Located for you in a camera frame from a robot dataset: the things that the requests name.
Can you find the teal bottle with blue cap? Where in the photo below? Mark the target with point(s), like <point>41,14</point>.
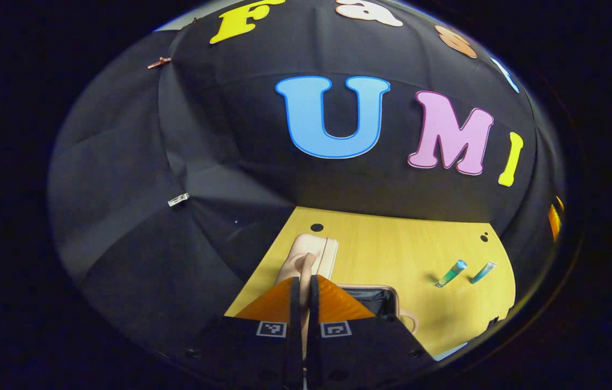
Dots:
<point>451,273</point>

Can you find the white cloth clip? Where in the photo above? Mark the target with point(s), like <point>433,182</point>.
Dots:
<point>178,199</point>

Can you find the copper cloth clip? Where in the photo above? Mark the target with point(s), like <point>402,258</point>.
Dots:
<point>159,62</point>

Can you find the white and blue cream tube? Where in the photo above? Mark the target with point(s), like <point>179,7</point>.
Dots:
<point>483,272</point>

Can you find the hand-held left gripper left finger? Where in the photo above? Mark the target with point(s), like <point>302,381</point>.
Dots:
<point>295,325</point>

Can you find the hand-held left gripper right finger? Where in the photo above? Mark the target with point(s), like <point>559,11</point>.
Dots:
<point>313,336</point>

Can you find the black backdrop cloth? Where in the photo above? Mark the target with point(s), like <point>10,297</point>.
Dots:
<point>219,135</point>

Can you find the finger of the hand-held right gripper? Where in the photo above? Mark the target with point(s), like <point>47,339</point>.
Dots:
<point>554,222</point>
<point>560,202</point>

